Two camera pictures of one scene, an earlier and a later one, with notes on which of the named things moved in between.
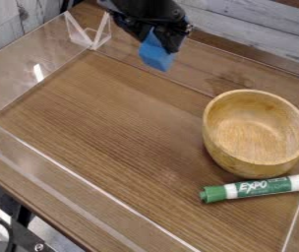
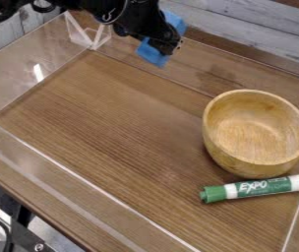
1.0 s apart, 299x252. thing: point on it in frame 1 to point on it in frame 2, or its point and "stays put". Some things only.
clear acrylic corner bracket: [85, 36] stays put
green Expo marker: [272, 185] stays put
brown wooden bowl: [256, 132] stays put
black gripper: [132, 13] to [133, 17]
